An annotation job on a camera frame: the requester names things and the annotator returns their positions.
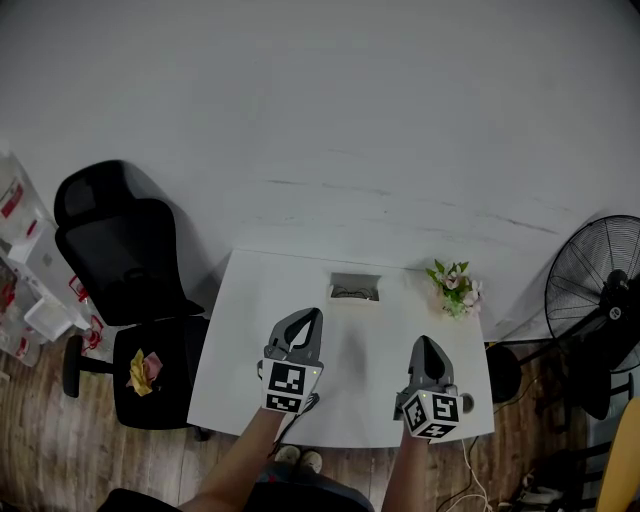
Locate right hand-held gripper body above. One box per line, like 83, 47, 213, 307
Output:
392, 382, 463, 442

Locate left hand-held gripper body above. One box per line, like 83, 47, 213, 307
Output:
256, 349, 326, 415

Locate person's right forearm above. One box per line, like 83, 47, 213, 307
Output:
382, 432, 434, 512

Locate person's left forearm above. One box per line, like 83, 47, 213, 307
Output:
177, 405, 296, 512

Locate thin-framed eyeglasses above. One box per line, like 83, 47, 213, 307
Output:
332, 285, 376, 300

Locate potted pink flowers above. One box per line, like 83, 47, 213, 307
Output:
424, 258, 485, 321

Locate person's dark clothing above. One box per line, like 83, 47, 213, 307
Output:
97, 472, 376, 512

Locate white grey device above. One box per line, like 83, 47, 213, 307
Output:
522, 474, 561, 506

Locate yellow crumpled cloth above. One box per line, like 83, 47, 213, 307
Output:
128, 348, 156, 398

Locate small black office chair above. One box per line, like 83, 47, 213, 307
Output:
537, 349, 636, 434

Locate black standing fan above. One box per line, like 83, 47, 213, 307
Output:
484, 214, 640, 405

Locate black mesh office chair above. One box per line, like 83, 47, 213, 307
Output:
53, 159, 211, 442

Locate round orange table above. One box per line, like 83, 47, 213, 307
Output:
597, 397, 640, 512

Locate white plastic tray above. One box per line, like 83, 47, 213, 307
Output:
23, 294, 76, 344

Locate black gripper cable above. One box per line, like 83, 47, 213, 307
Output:
269, 392, 321, 459

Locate white floor cable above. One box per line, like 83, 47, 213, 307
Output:
462, 437, 496, 512

